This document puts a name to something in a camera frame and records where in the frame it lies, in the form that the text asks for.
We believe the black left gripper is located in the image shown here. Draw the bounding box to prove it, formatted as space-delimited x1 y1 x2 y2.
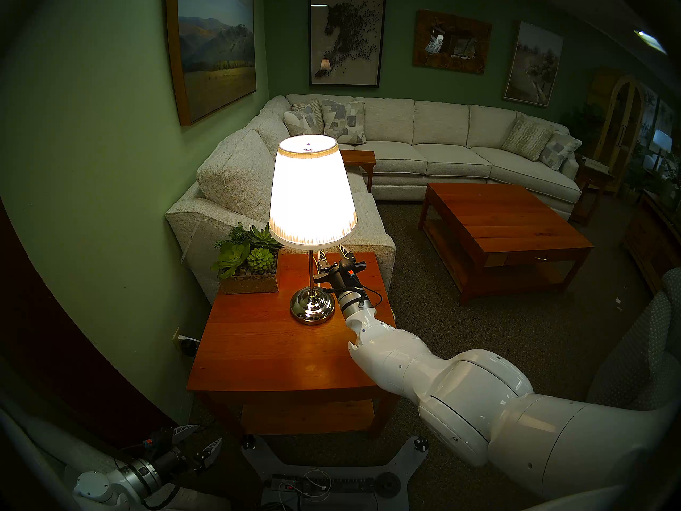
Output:
139 424 223 477

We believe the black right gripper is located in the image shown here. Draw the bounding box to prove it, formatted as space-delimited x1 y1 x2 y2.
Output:
313 244 368 299

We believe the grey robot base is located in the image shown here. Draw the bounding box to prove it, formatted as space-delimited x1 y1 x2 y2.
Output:
240 434 430 511

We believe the table lamp white shade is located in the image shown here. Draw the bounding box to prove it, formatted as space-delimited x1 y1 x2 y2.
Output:
269 135 358 326

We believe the succulent plants wooden planter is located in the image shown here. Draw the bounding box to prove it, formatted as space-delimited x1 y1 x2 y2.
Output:
211 222 284 295

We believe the small wooden sofa table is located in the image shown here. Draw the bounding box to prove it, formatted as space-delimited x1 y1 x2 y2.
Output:
339 149 377 193

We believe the wooden end table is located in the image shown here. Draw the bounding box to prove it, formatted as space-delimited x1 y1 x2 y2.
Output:
186 252 401 439

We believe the grey patchwork throw pillow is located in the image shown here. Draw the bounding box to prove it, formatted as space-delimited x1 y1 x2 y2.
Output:
283 109 322 138
321 99 367 145
538 131 582 171

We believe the beige striped throw pillow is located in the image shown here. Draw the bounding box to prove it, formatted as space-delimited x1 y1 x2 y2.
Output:
290 99 325 135
501 114 554 162

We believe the cream sectional sofa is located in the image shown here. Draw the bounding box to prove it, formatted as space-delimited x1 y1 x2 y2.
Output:
165 94 583 303

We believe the black power strip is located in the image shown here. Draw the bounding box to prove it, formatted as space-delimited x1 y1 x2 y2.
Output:
271 475 376 497

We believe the large wooden coffee table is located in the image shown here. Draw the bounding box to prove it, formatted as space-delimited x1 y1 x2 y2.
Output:
418 183 594 306

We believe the black framed horse artwork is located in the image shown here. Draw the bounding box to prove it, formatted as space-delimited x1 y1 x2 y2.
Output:
308 0 387 88

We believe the rustic wood framed mirror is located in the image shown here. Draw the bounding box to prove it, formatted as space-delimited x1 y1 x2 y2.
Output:
412 10 493 75

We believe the framed mountain landscape painting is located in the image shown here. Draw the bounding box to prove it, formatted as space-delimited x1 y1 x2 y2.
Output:
165 0 258 127

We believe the dark wooden side table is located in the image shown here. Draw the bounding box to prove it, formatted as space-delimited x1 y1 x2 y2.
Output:
570 156 616 227

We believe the framed tree painting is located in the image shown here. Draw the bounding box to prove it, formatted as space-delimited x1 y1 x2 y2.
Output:
503 20 564 108

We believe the arched wooden display cabinet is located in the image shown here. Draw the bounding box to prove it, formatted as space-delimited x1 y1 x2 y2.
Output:
588 68 645 192

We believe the wooden dresser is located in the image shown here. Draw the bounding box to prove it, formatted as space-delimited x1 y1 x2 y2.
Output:
622 191 681 295

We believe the grey textured armchair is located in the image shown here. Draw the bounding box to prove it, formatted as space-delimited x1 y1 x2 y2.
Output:
585 268 681 412

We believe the ceiling light fixture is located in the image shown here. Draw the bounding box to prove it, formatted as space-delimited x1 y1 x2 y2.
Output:
633 28 668 55

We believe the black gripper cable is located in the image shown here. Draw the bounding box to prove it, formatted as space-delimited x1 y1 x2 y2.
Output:
322 284 384 309

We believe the wall power outlet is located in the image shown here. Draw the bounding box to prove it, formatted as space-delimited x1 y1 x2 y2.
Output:
171 327 200 357

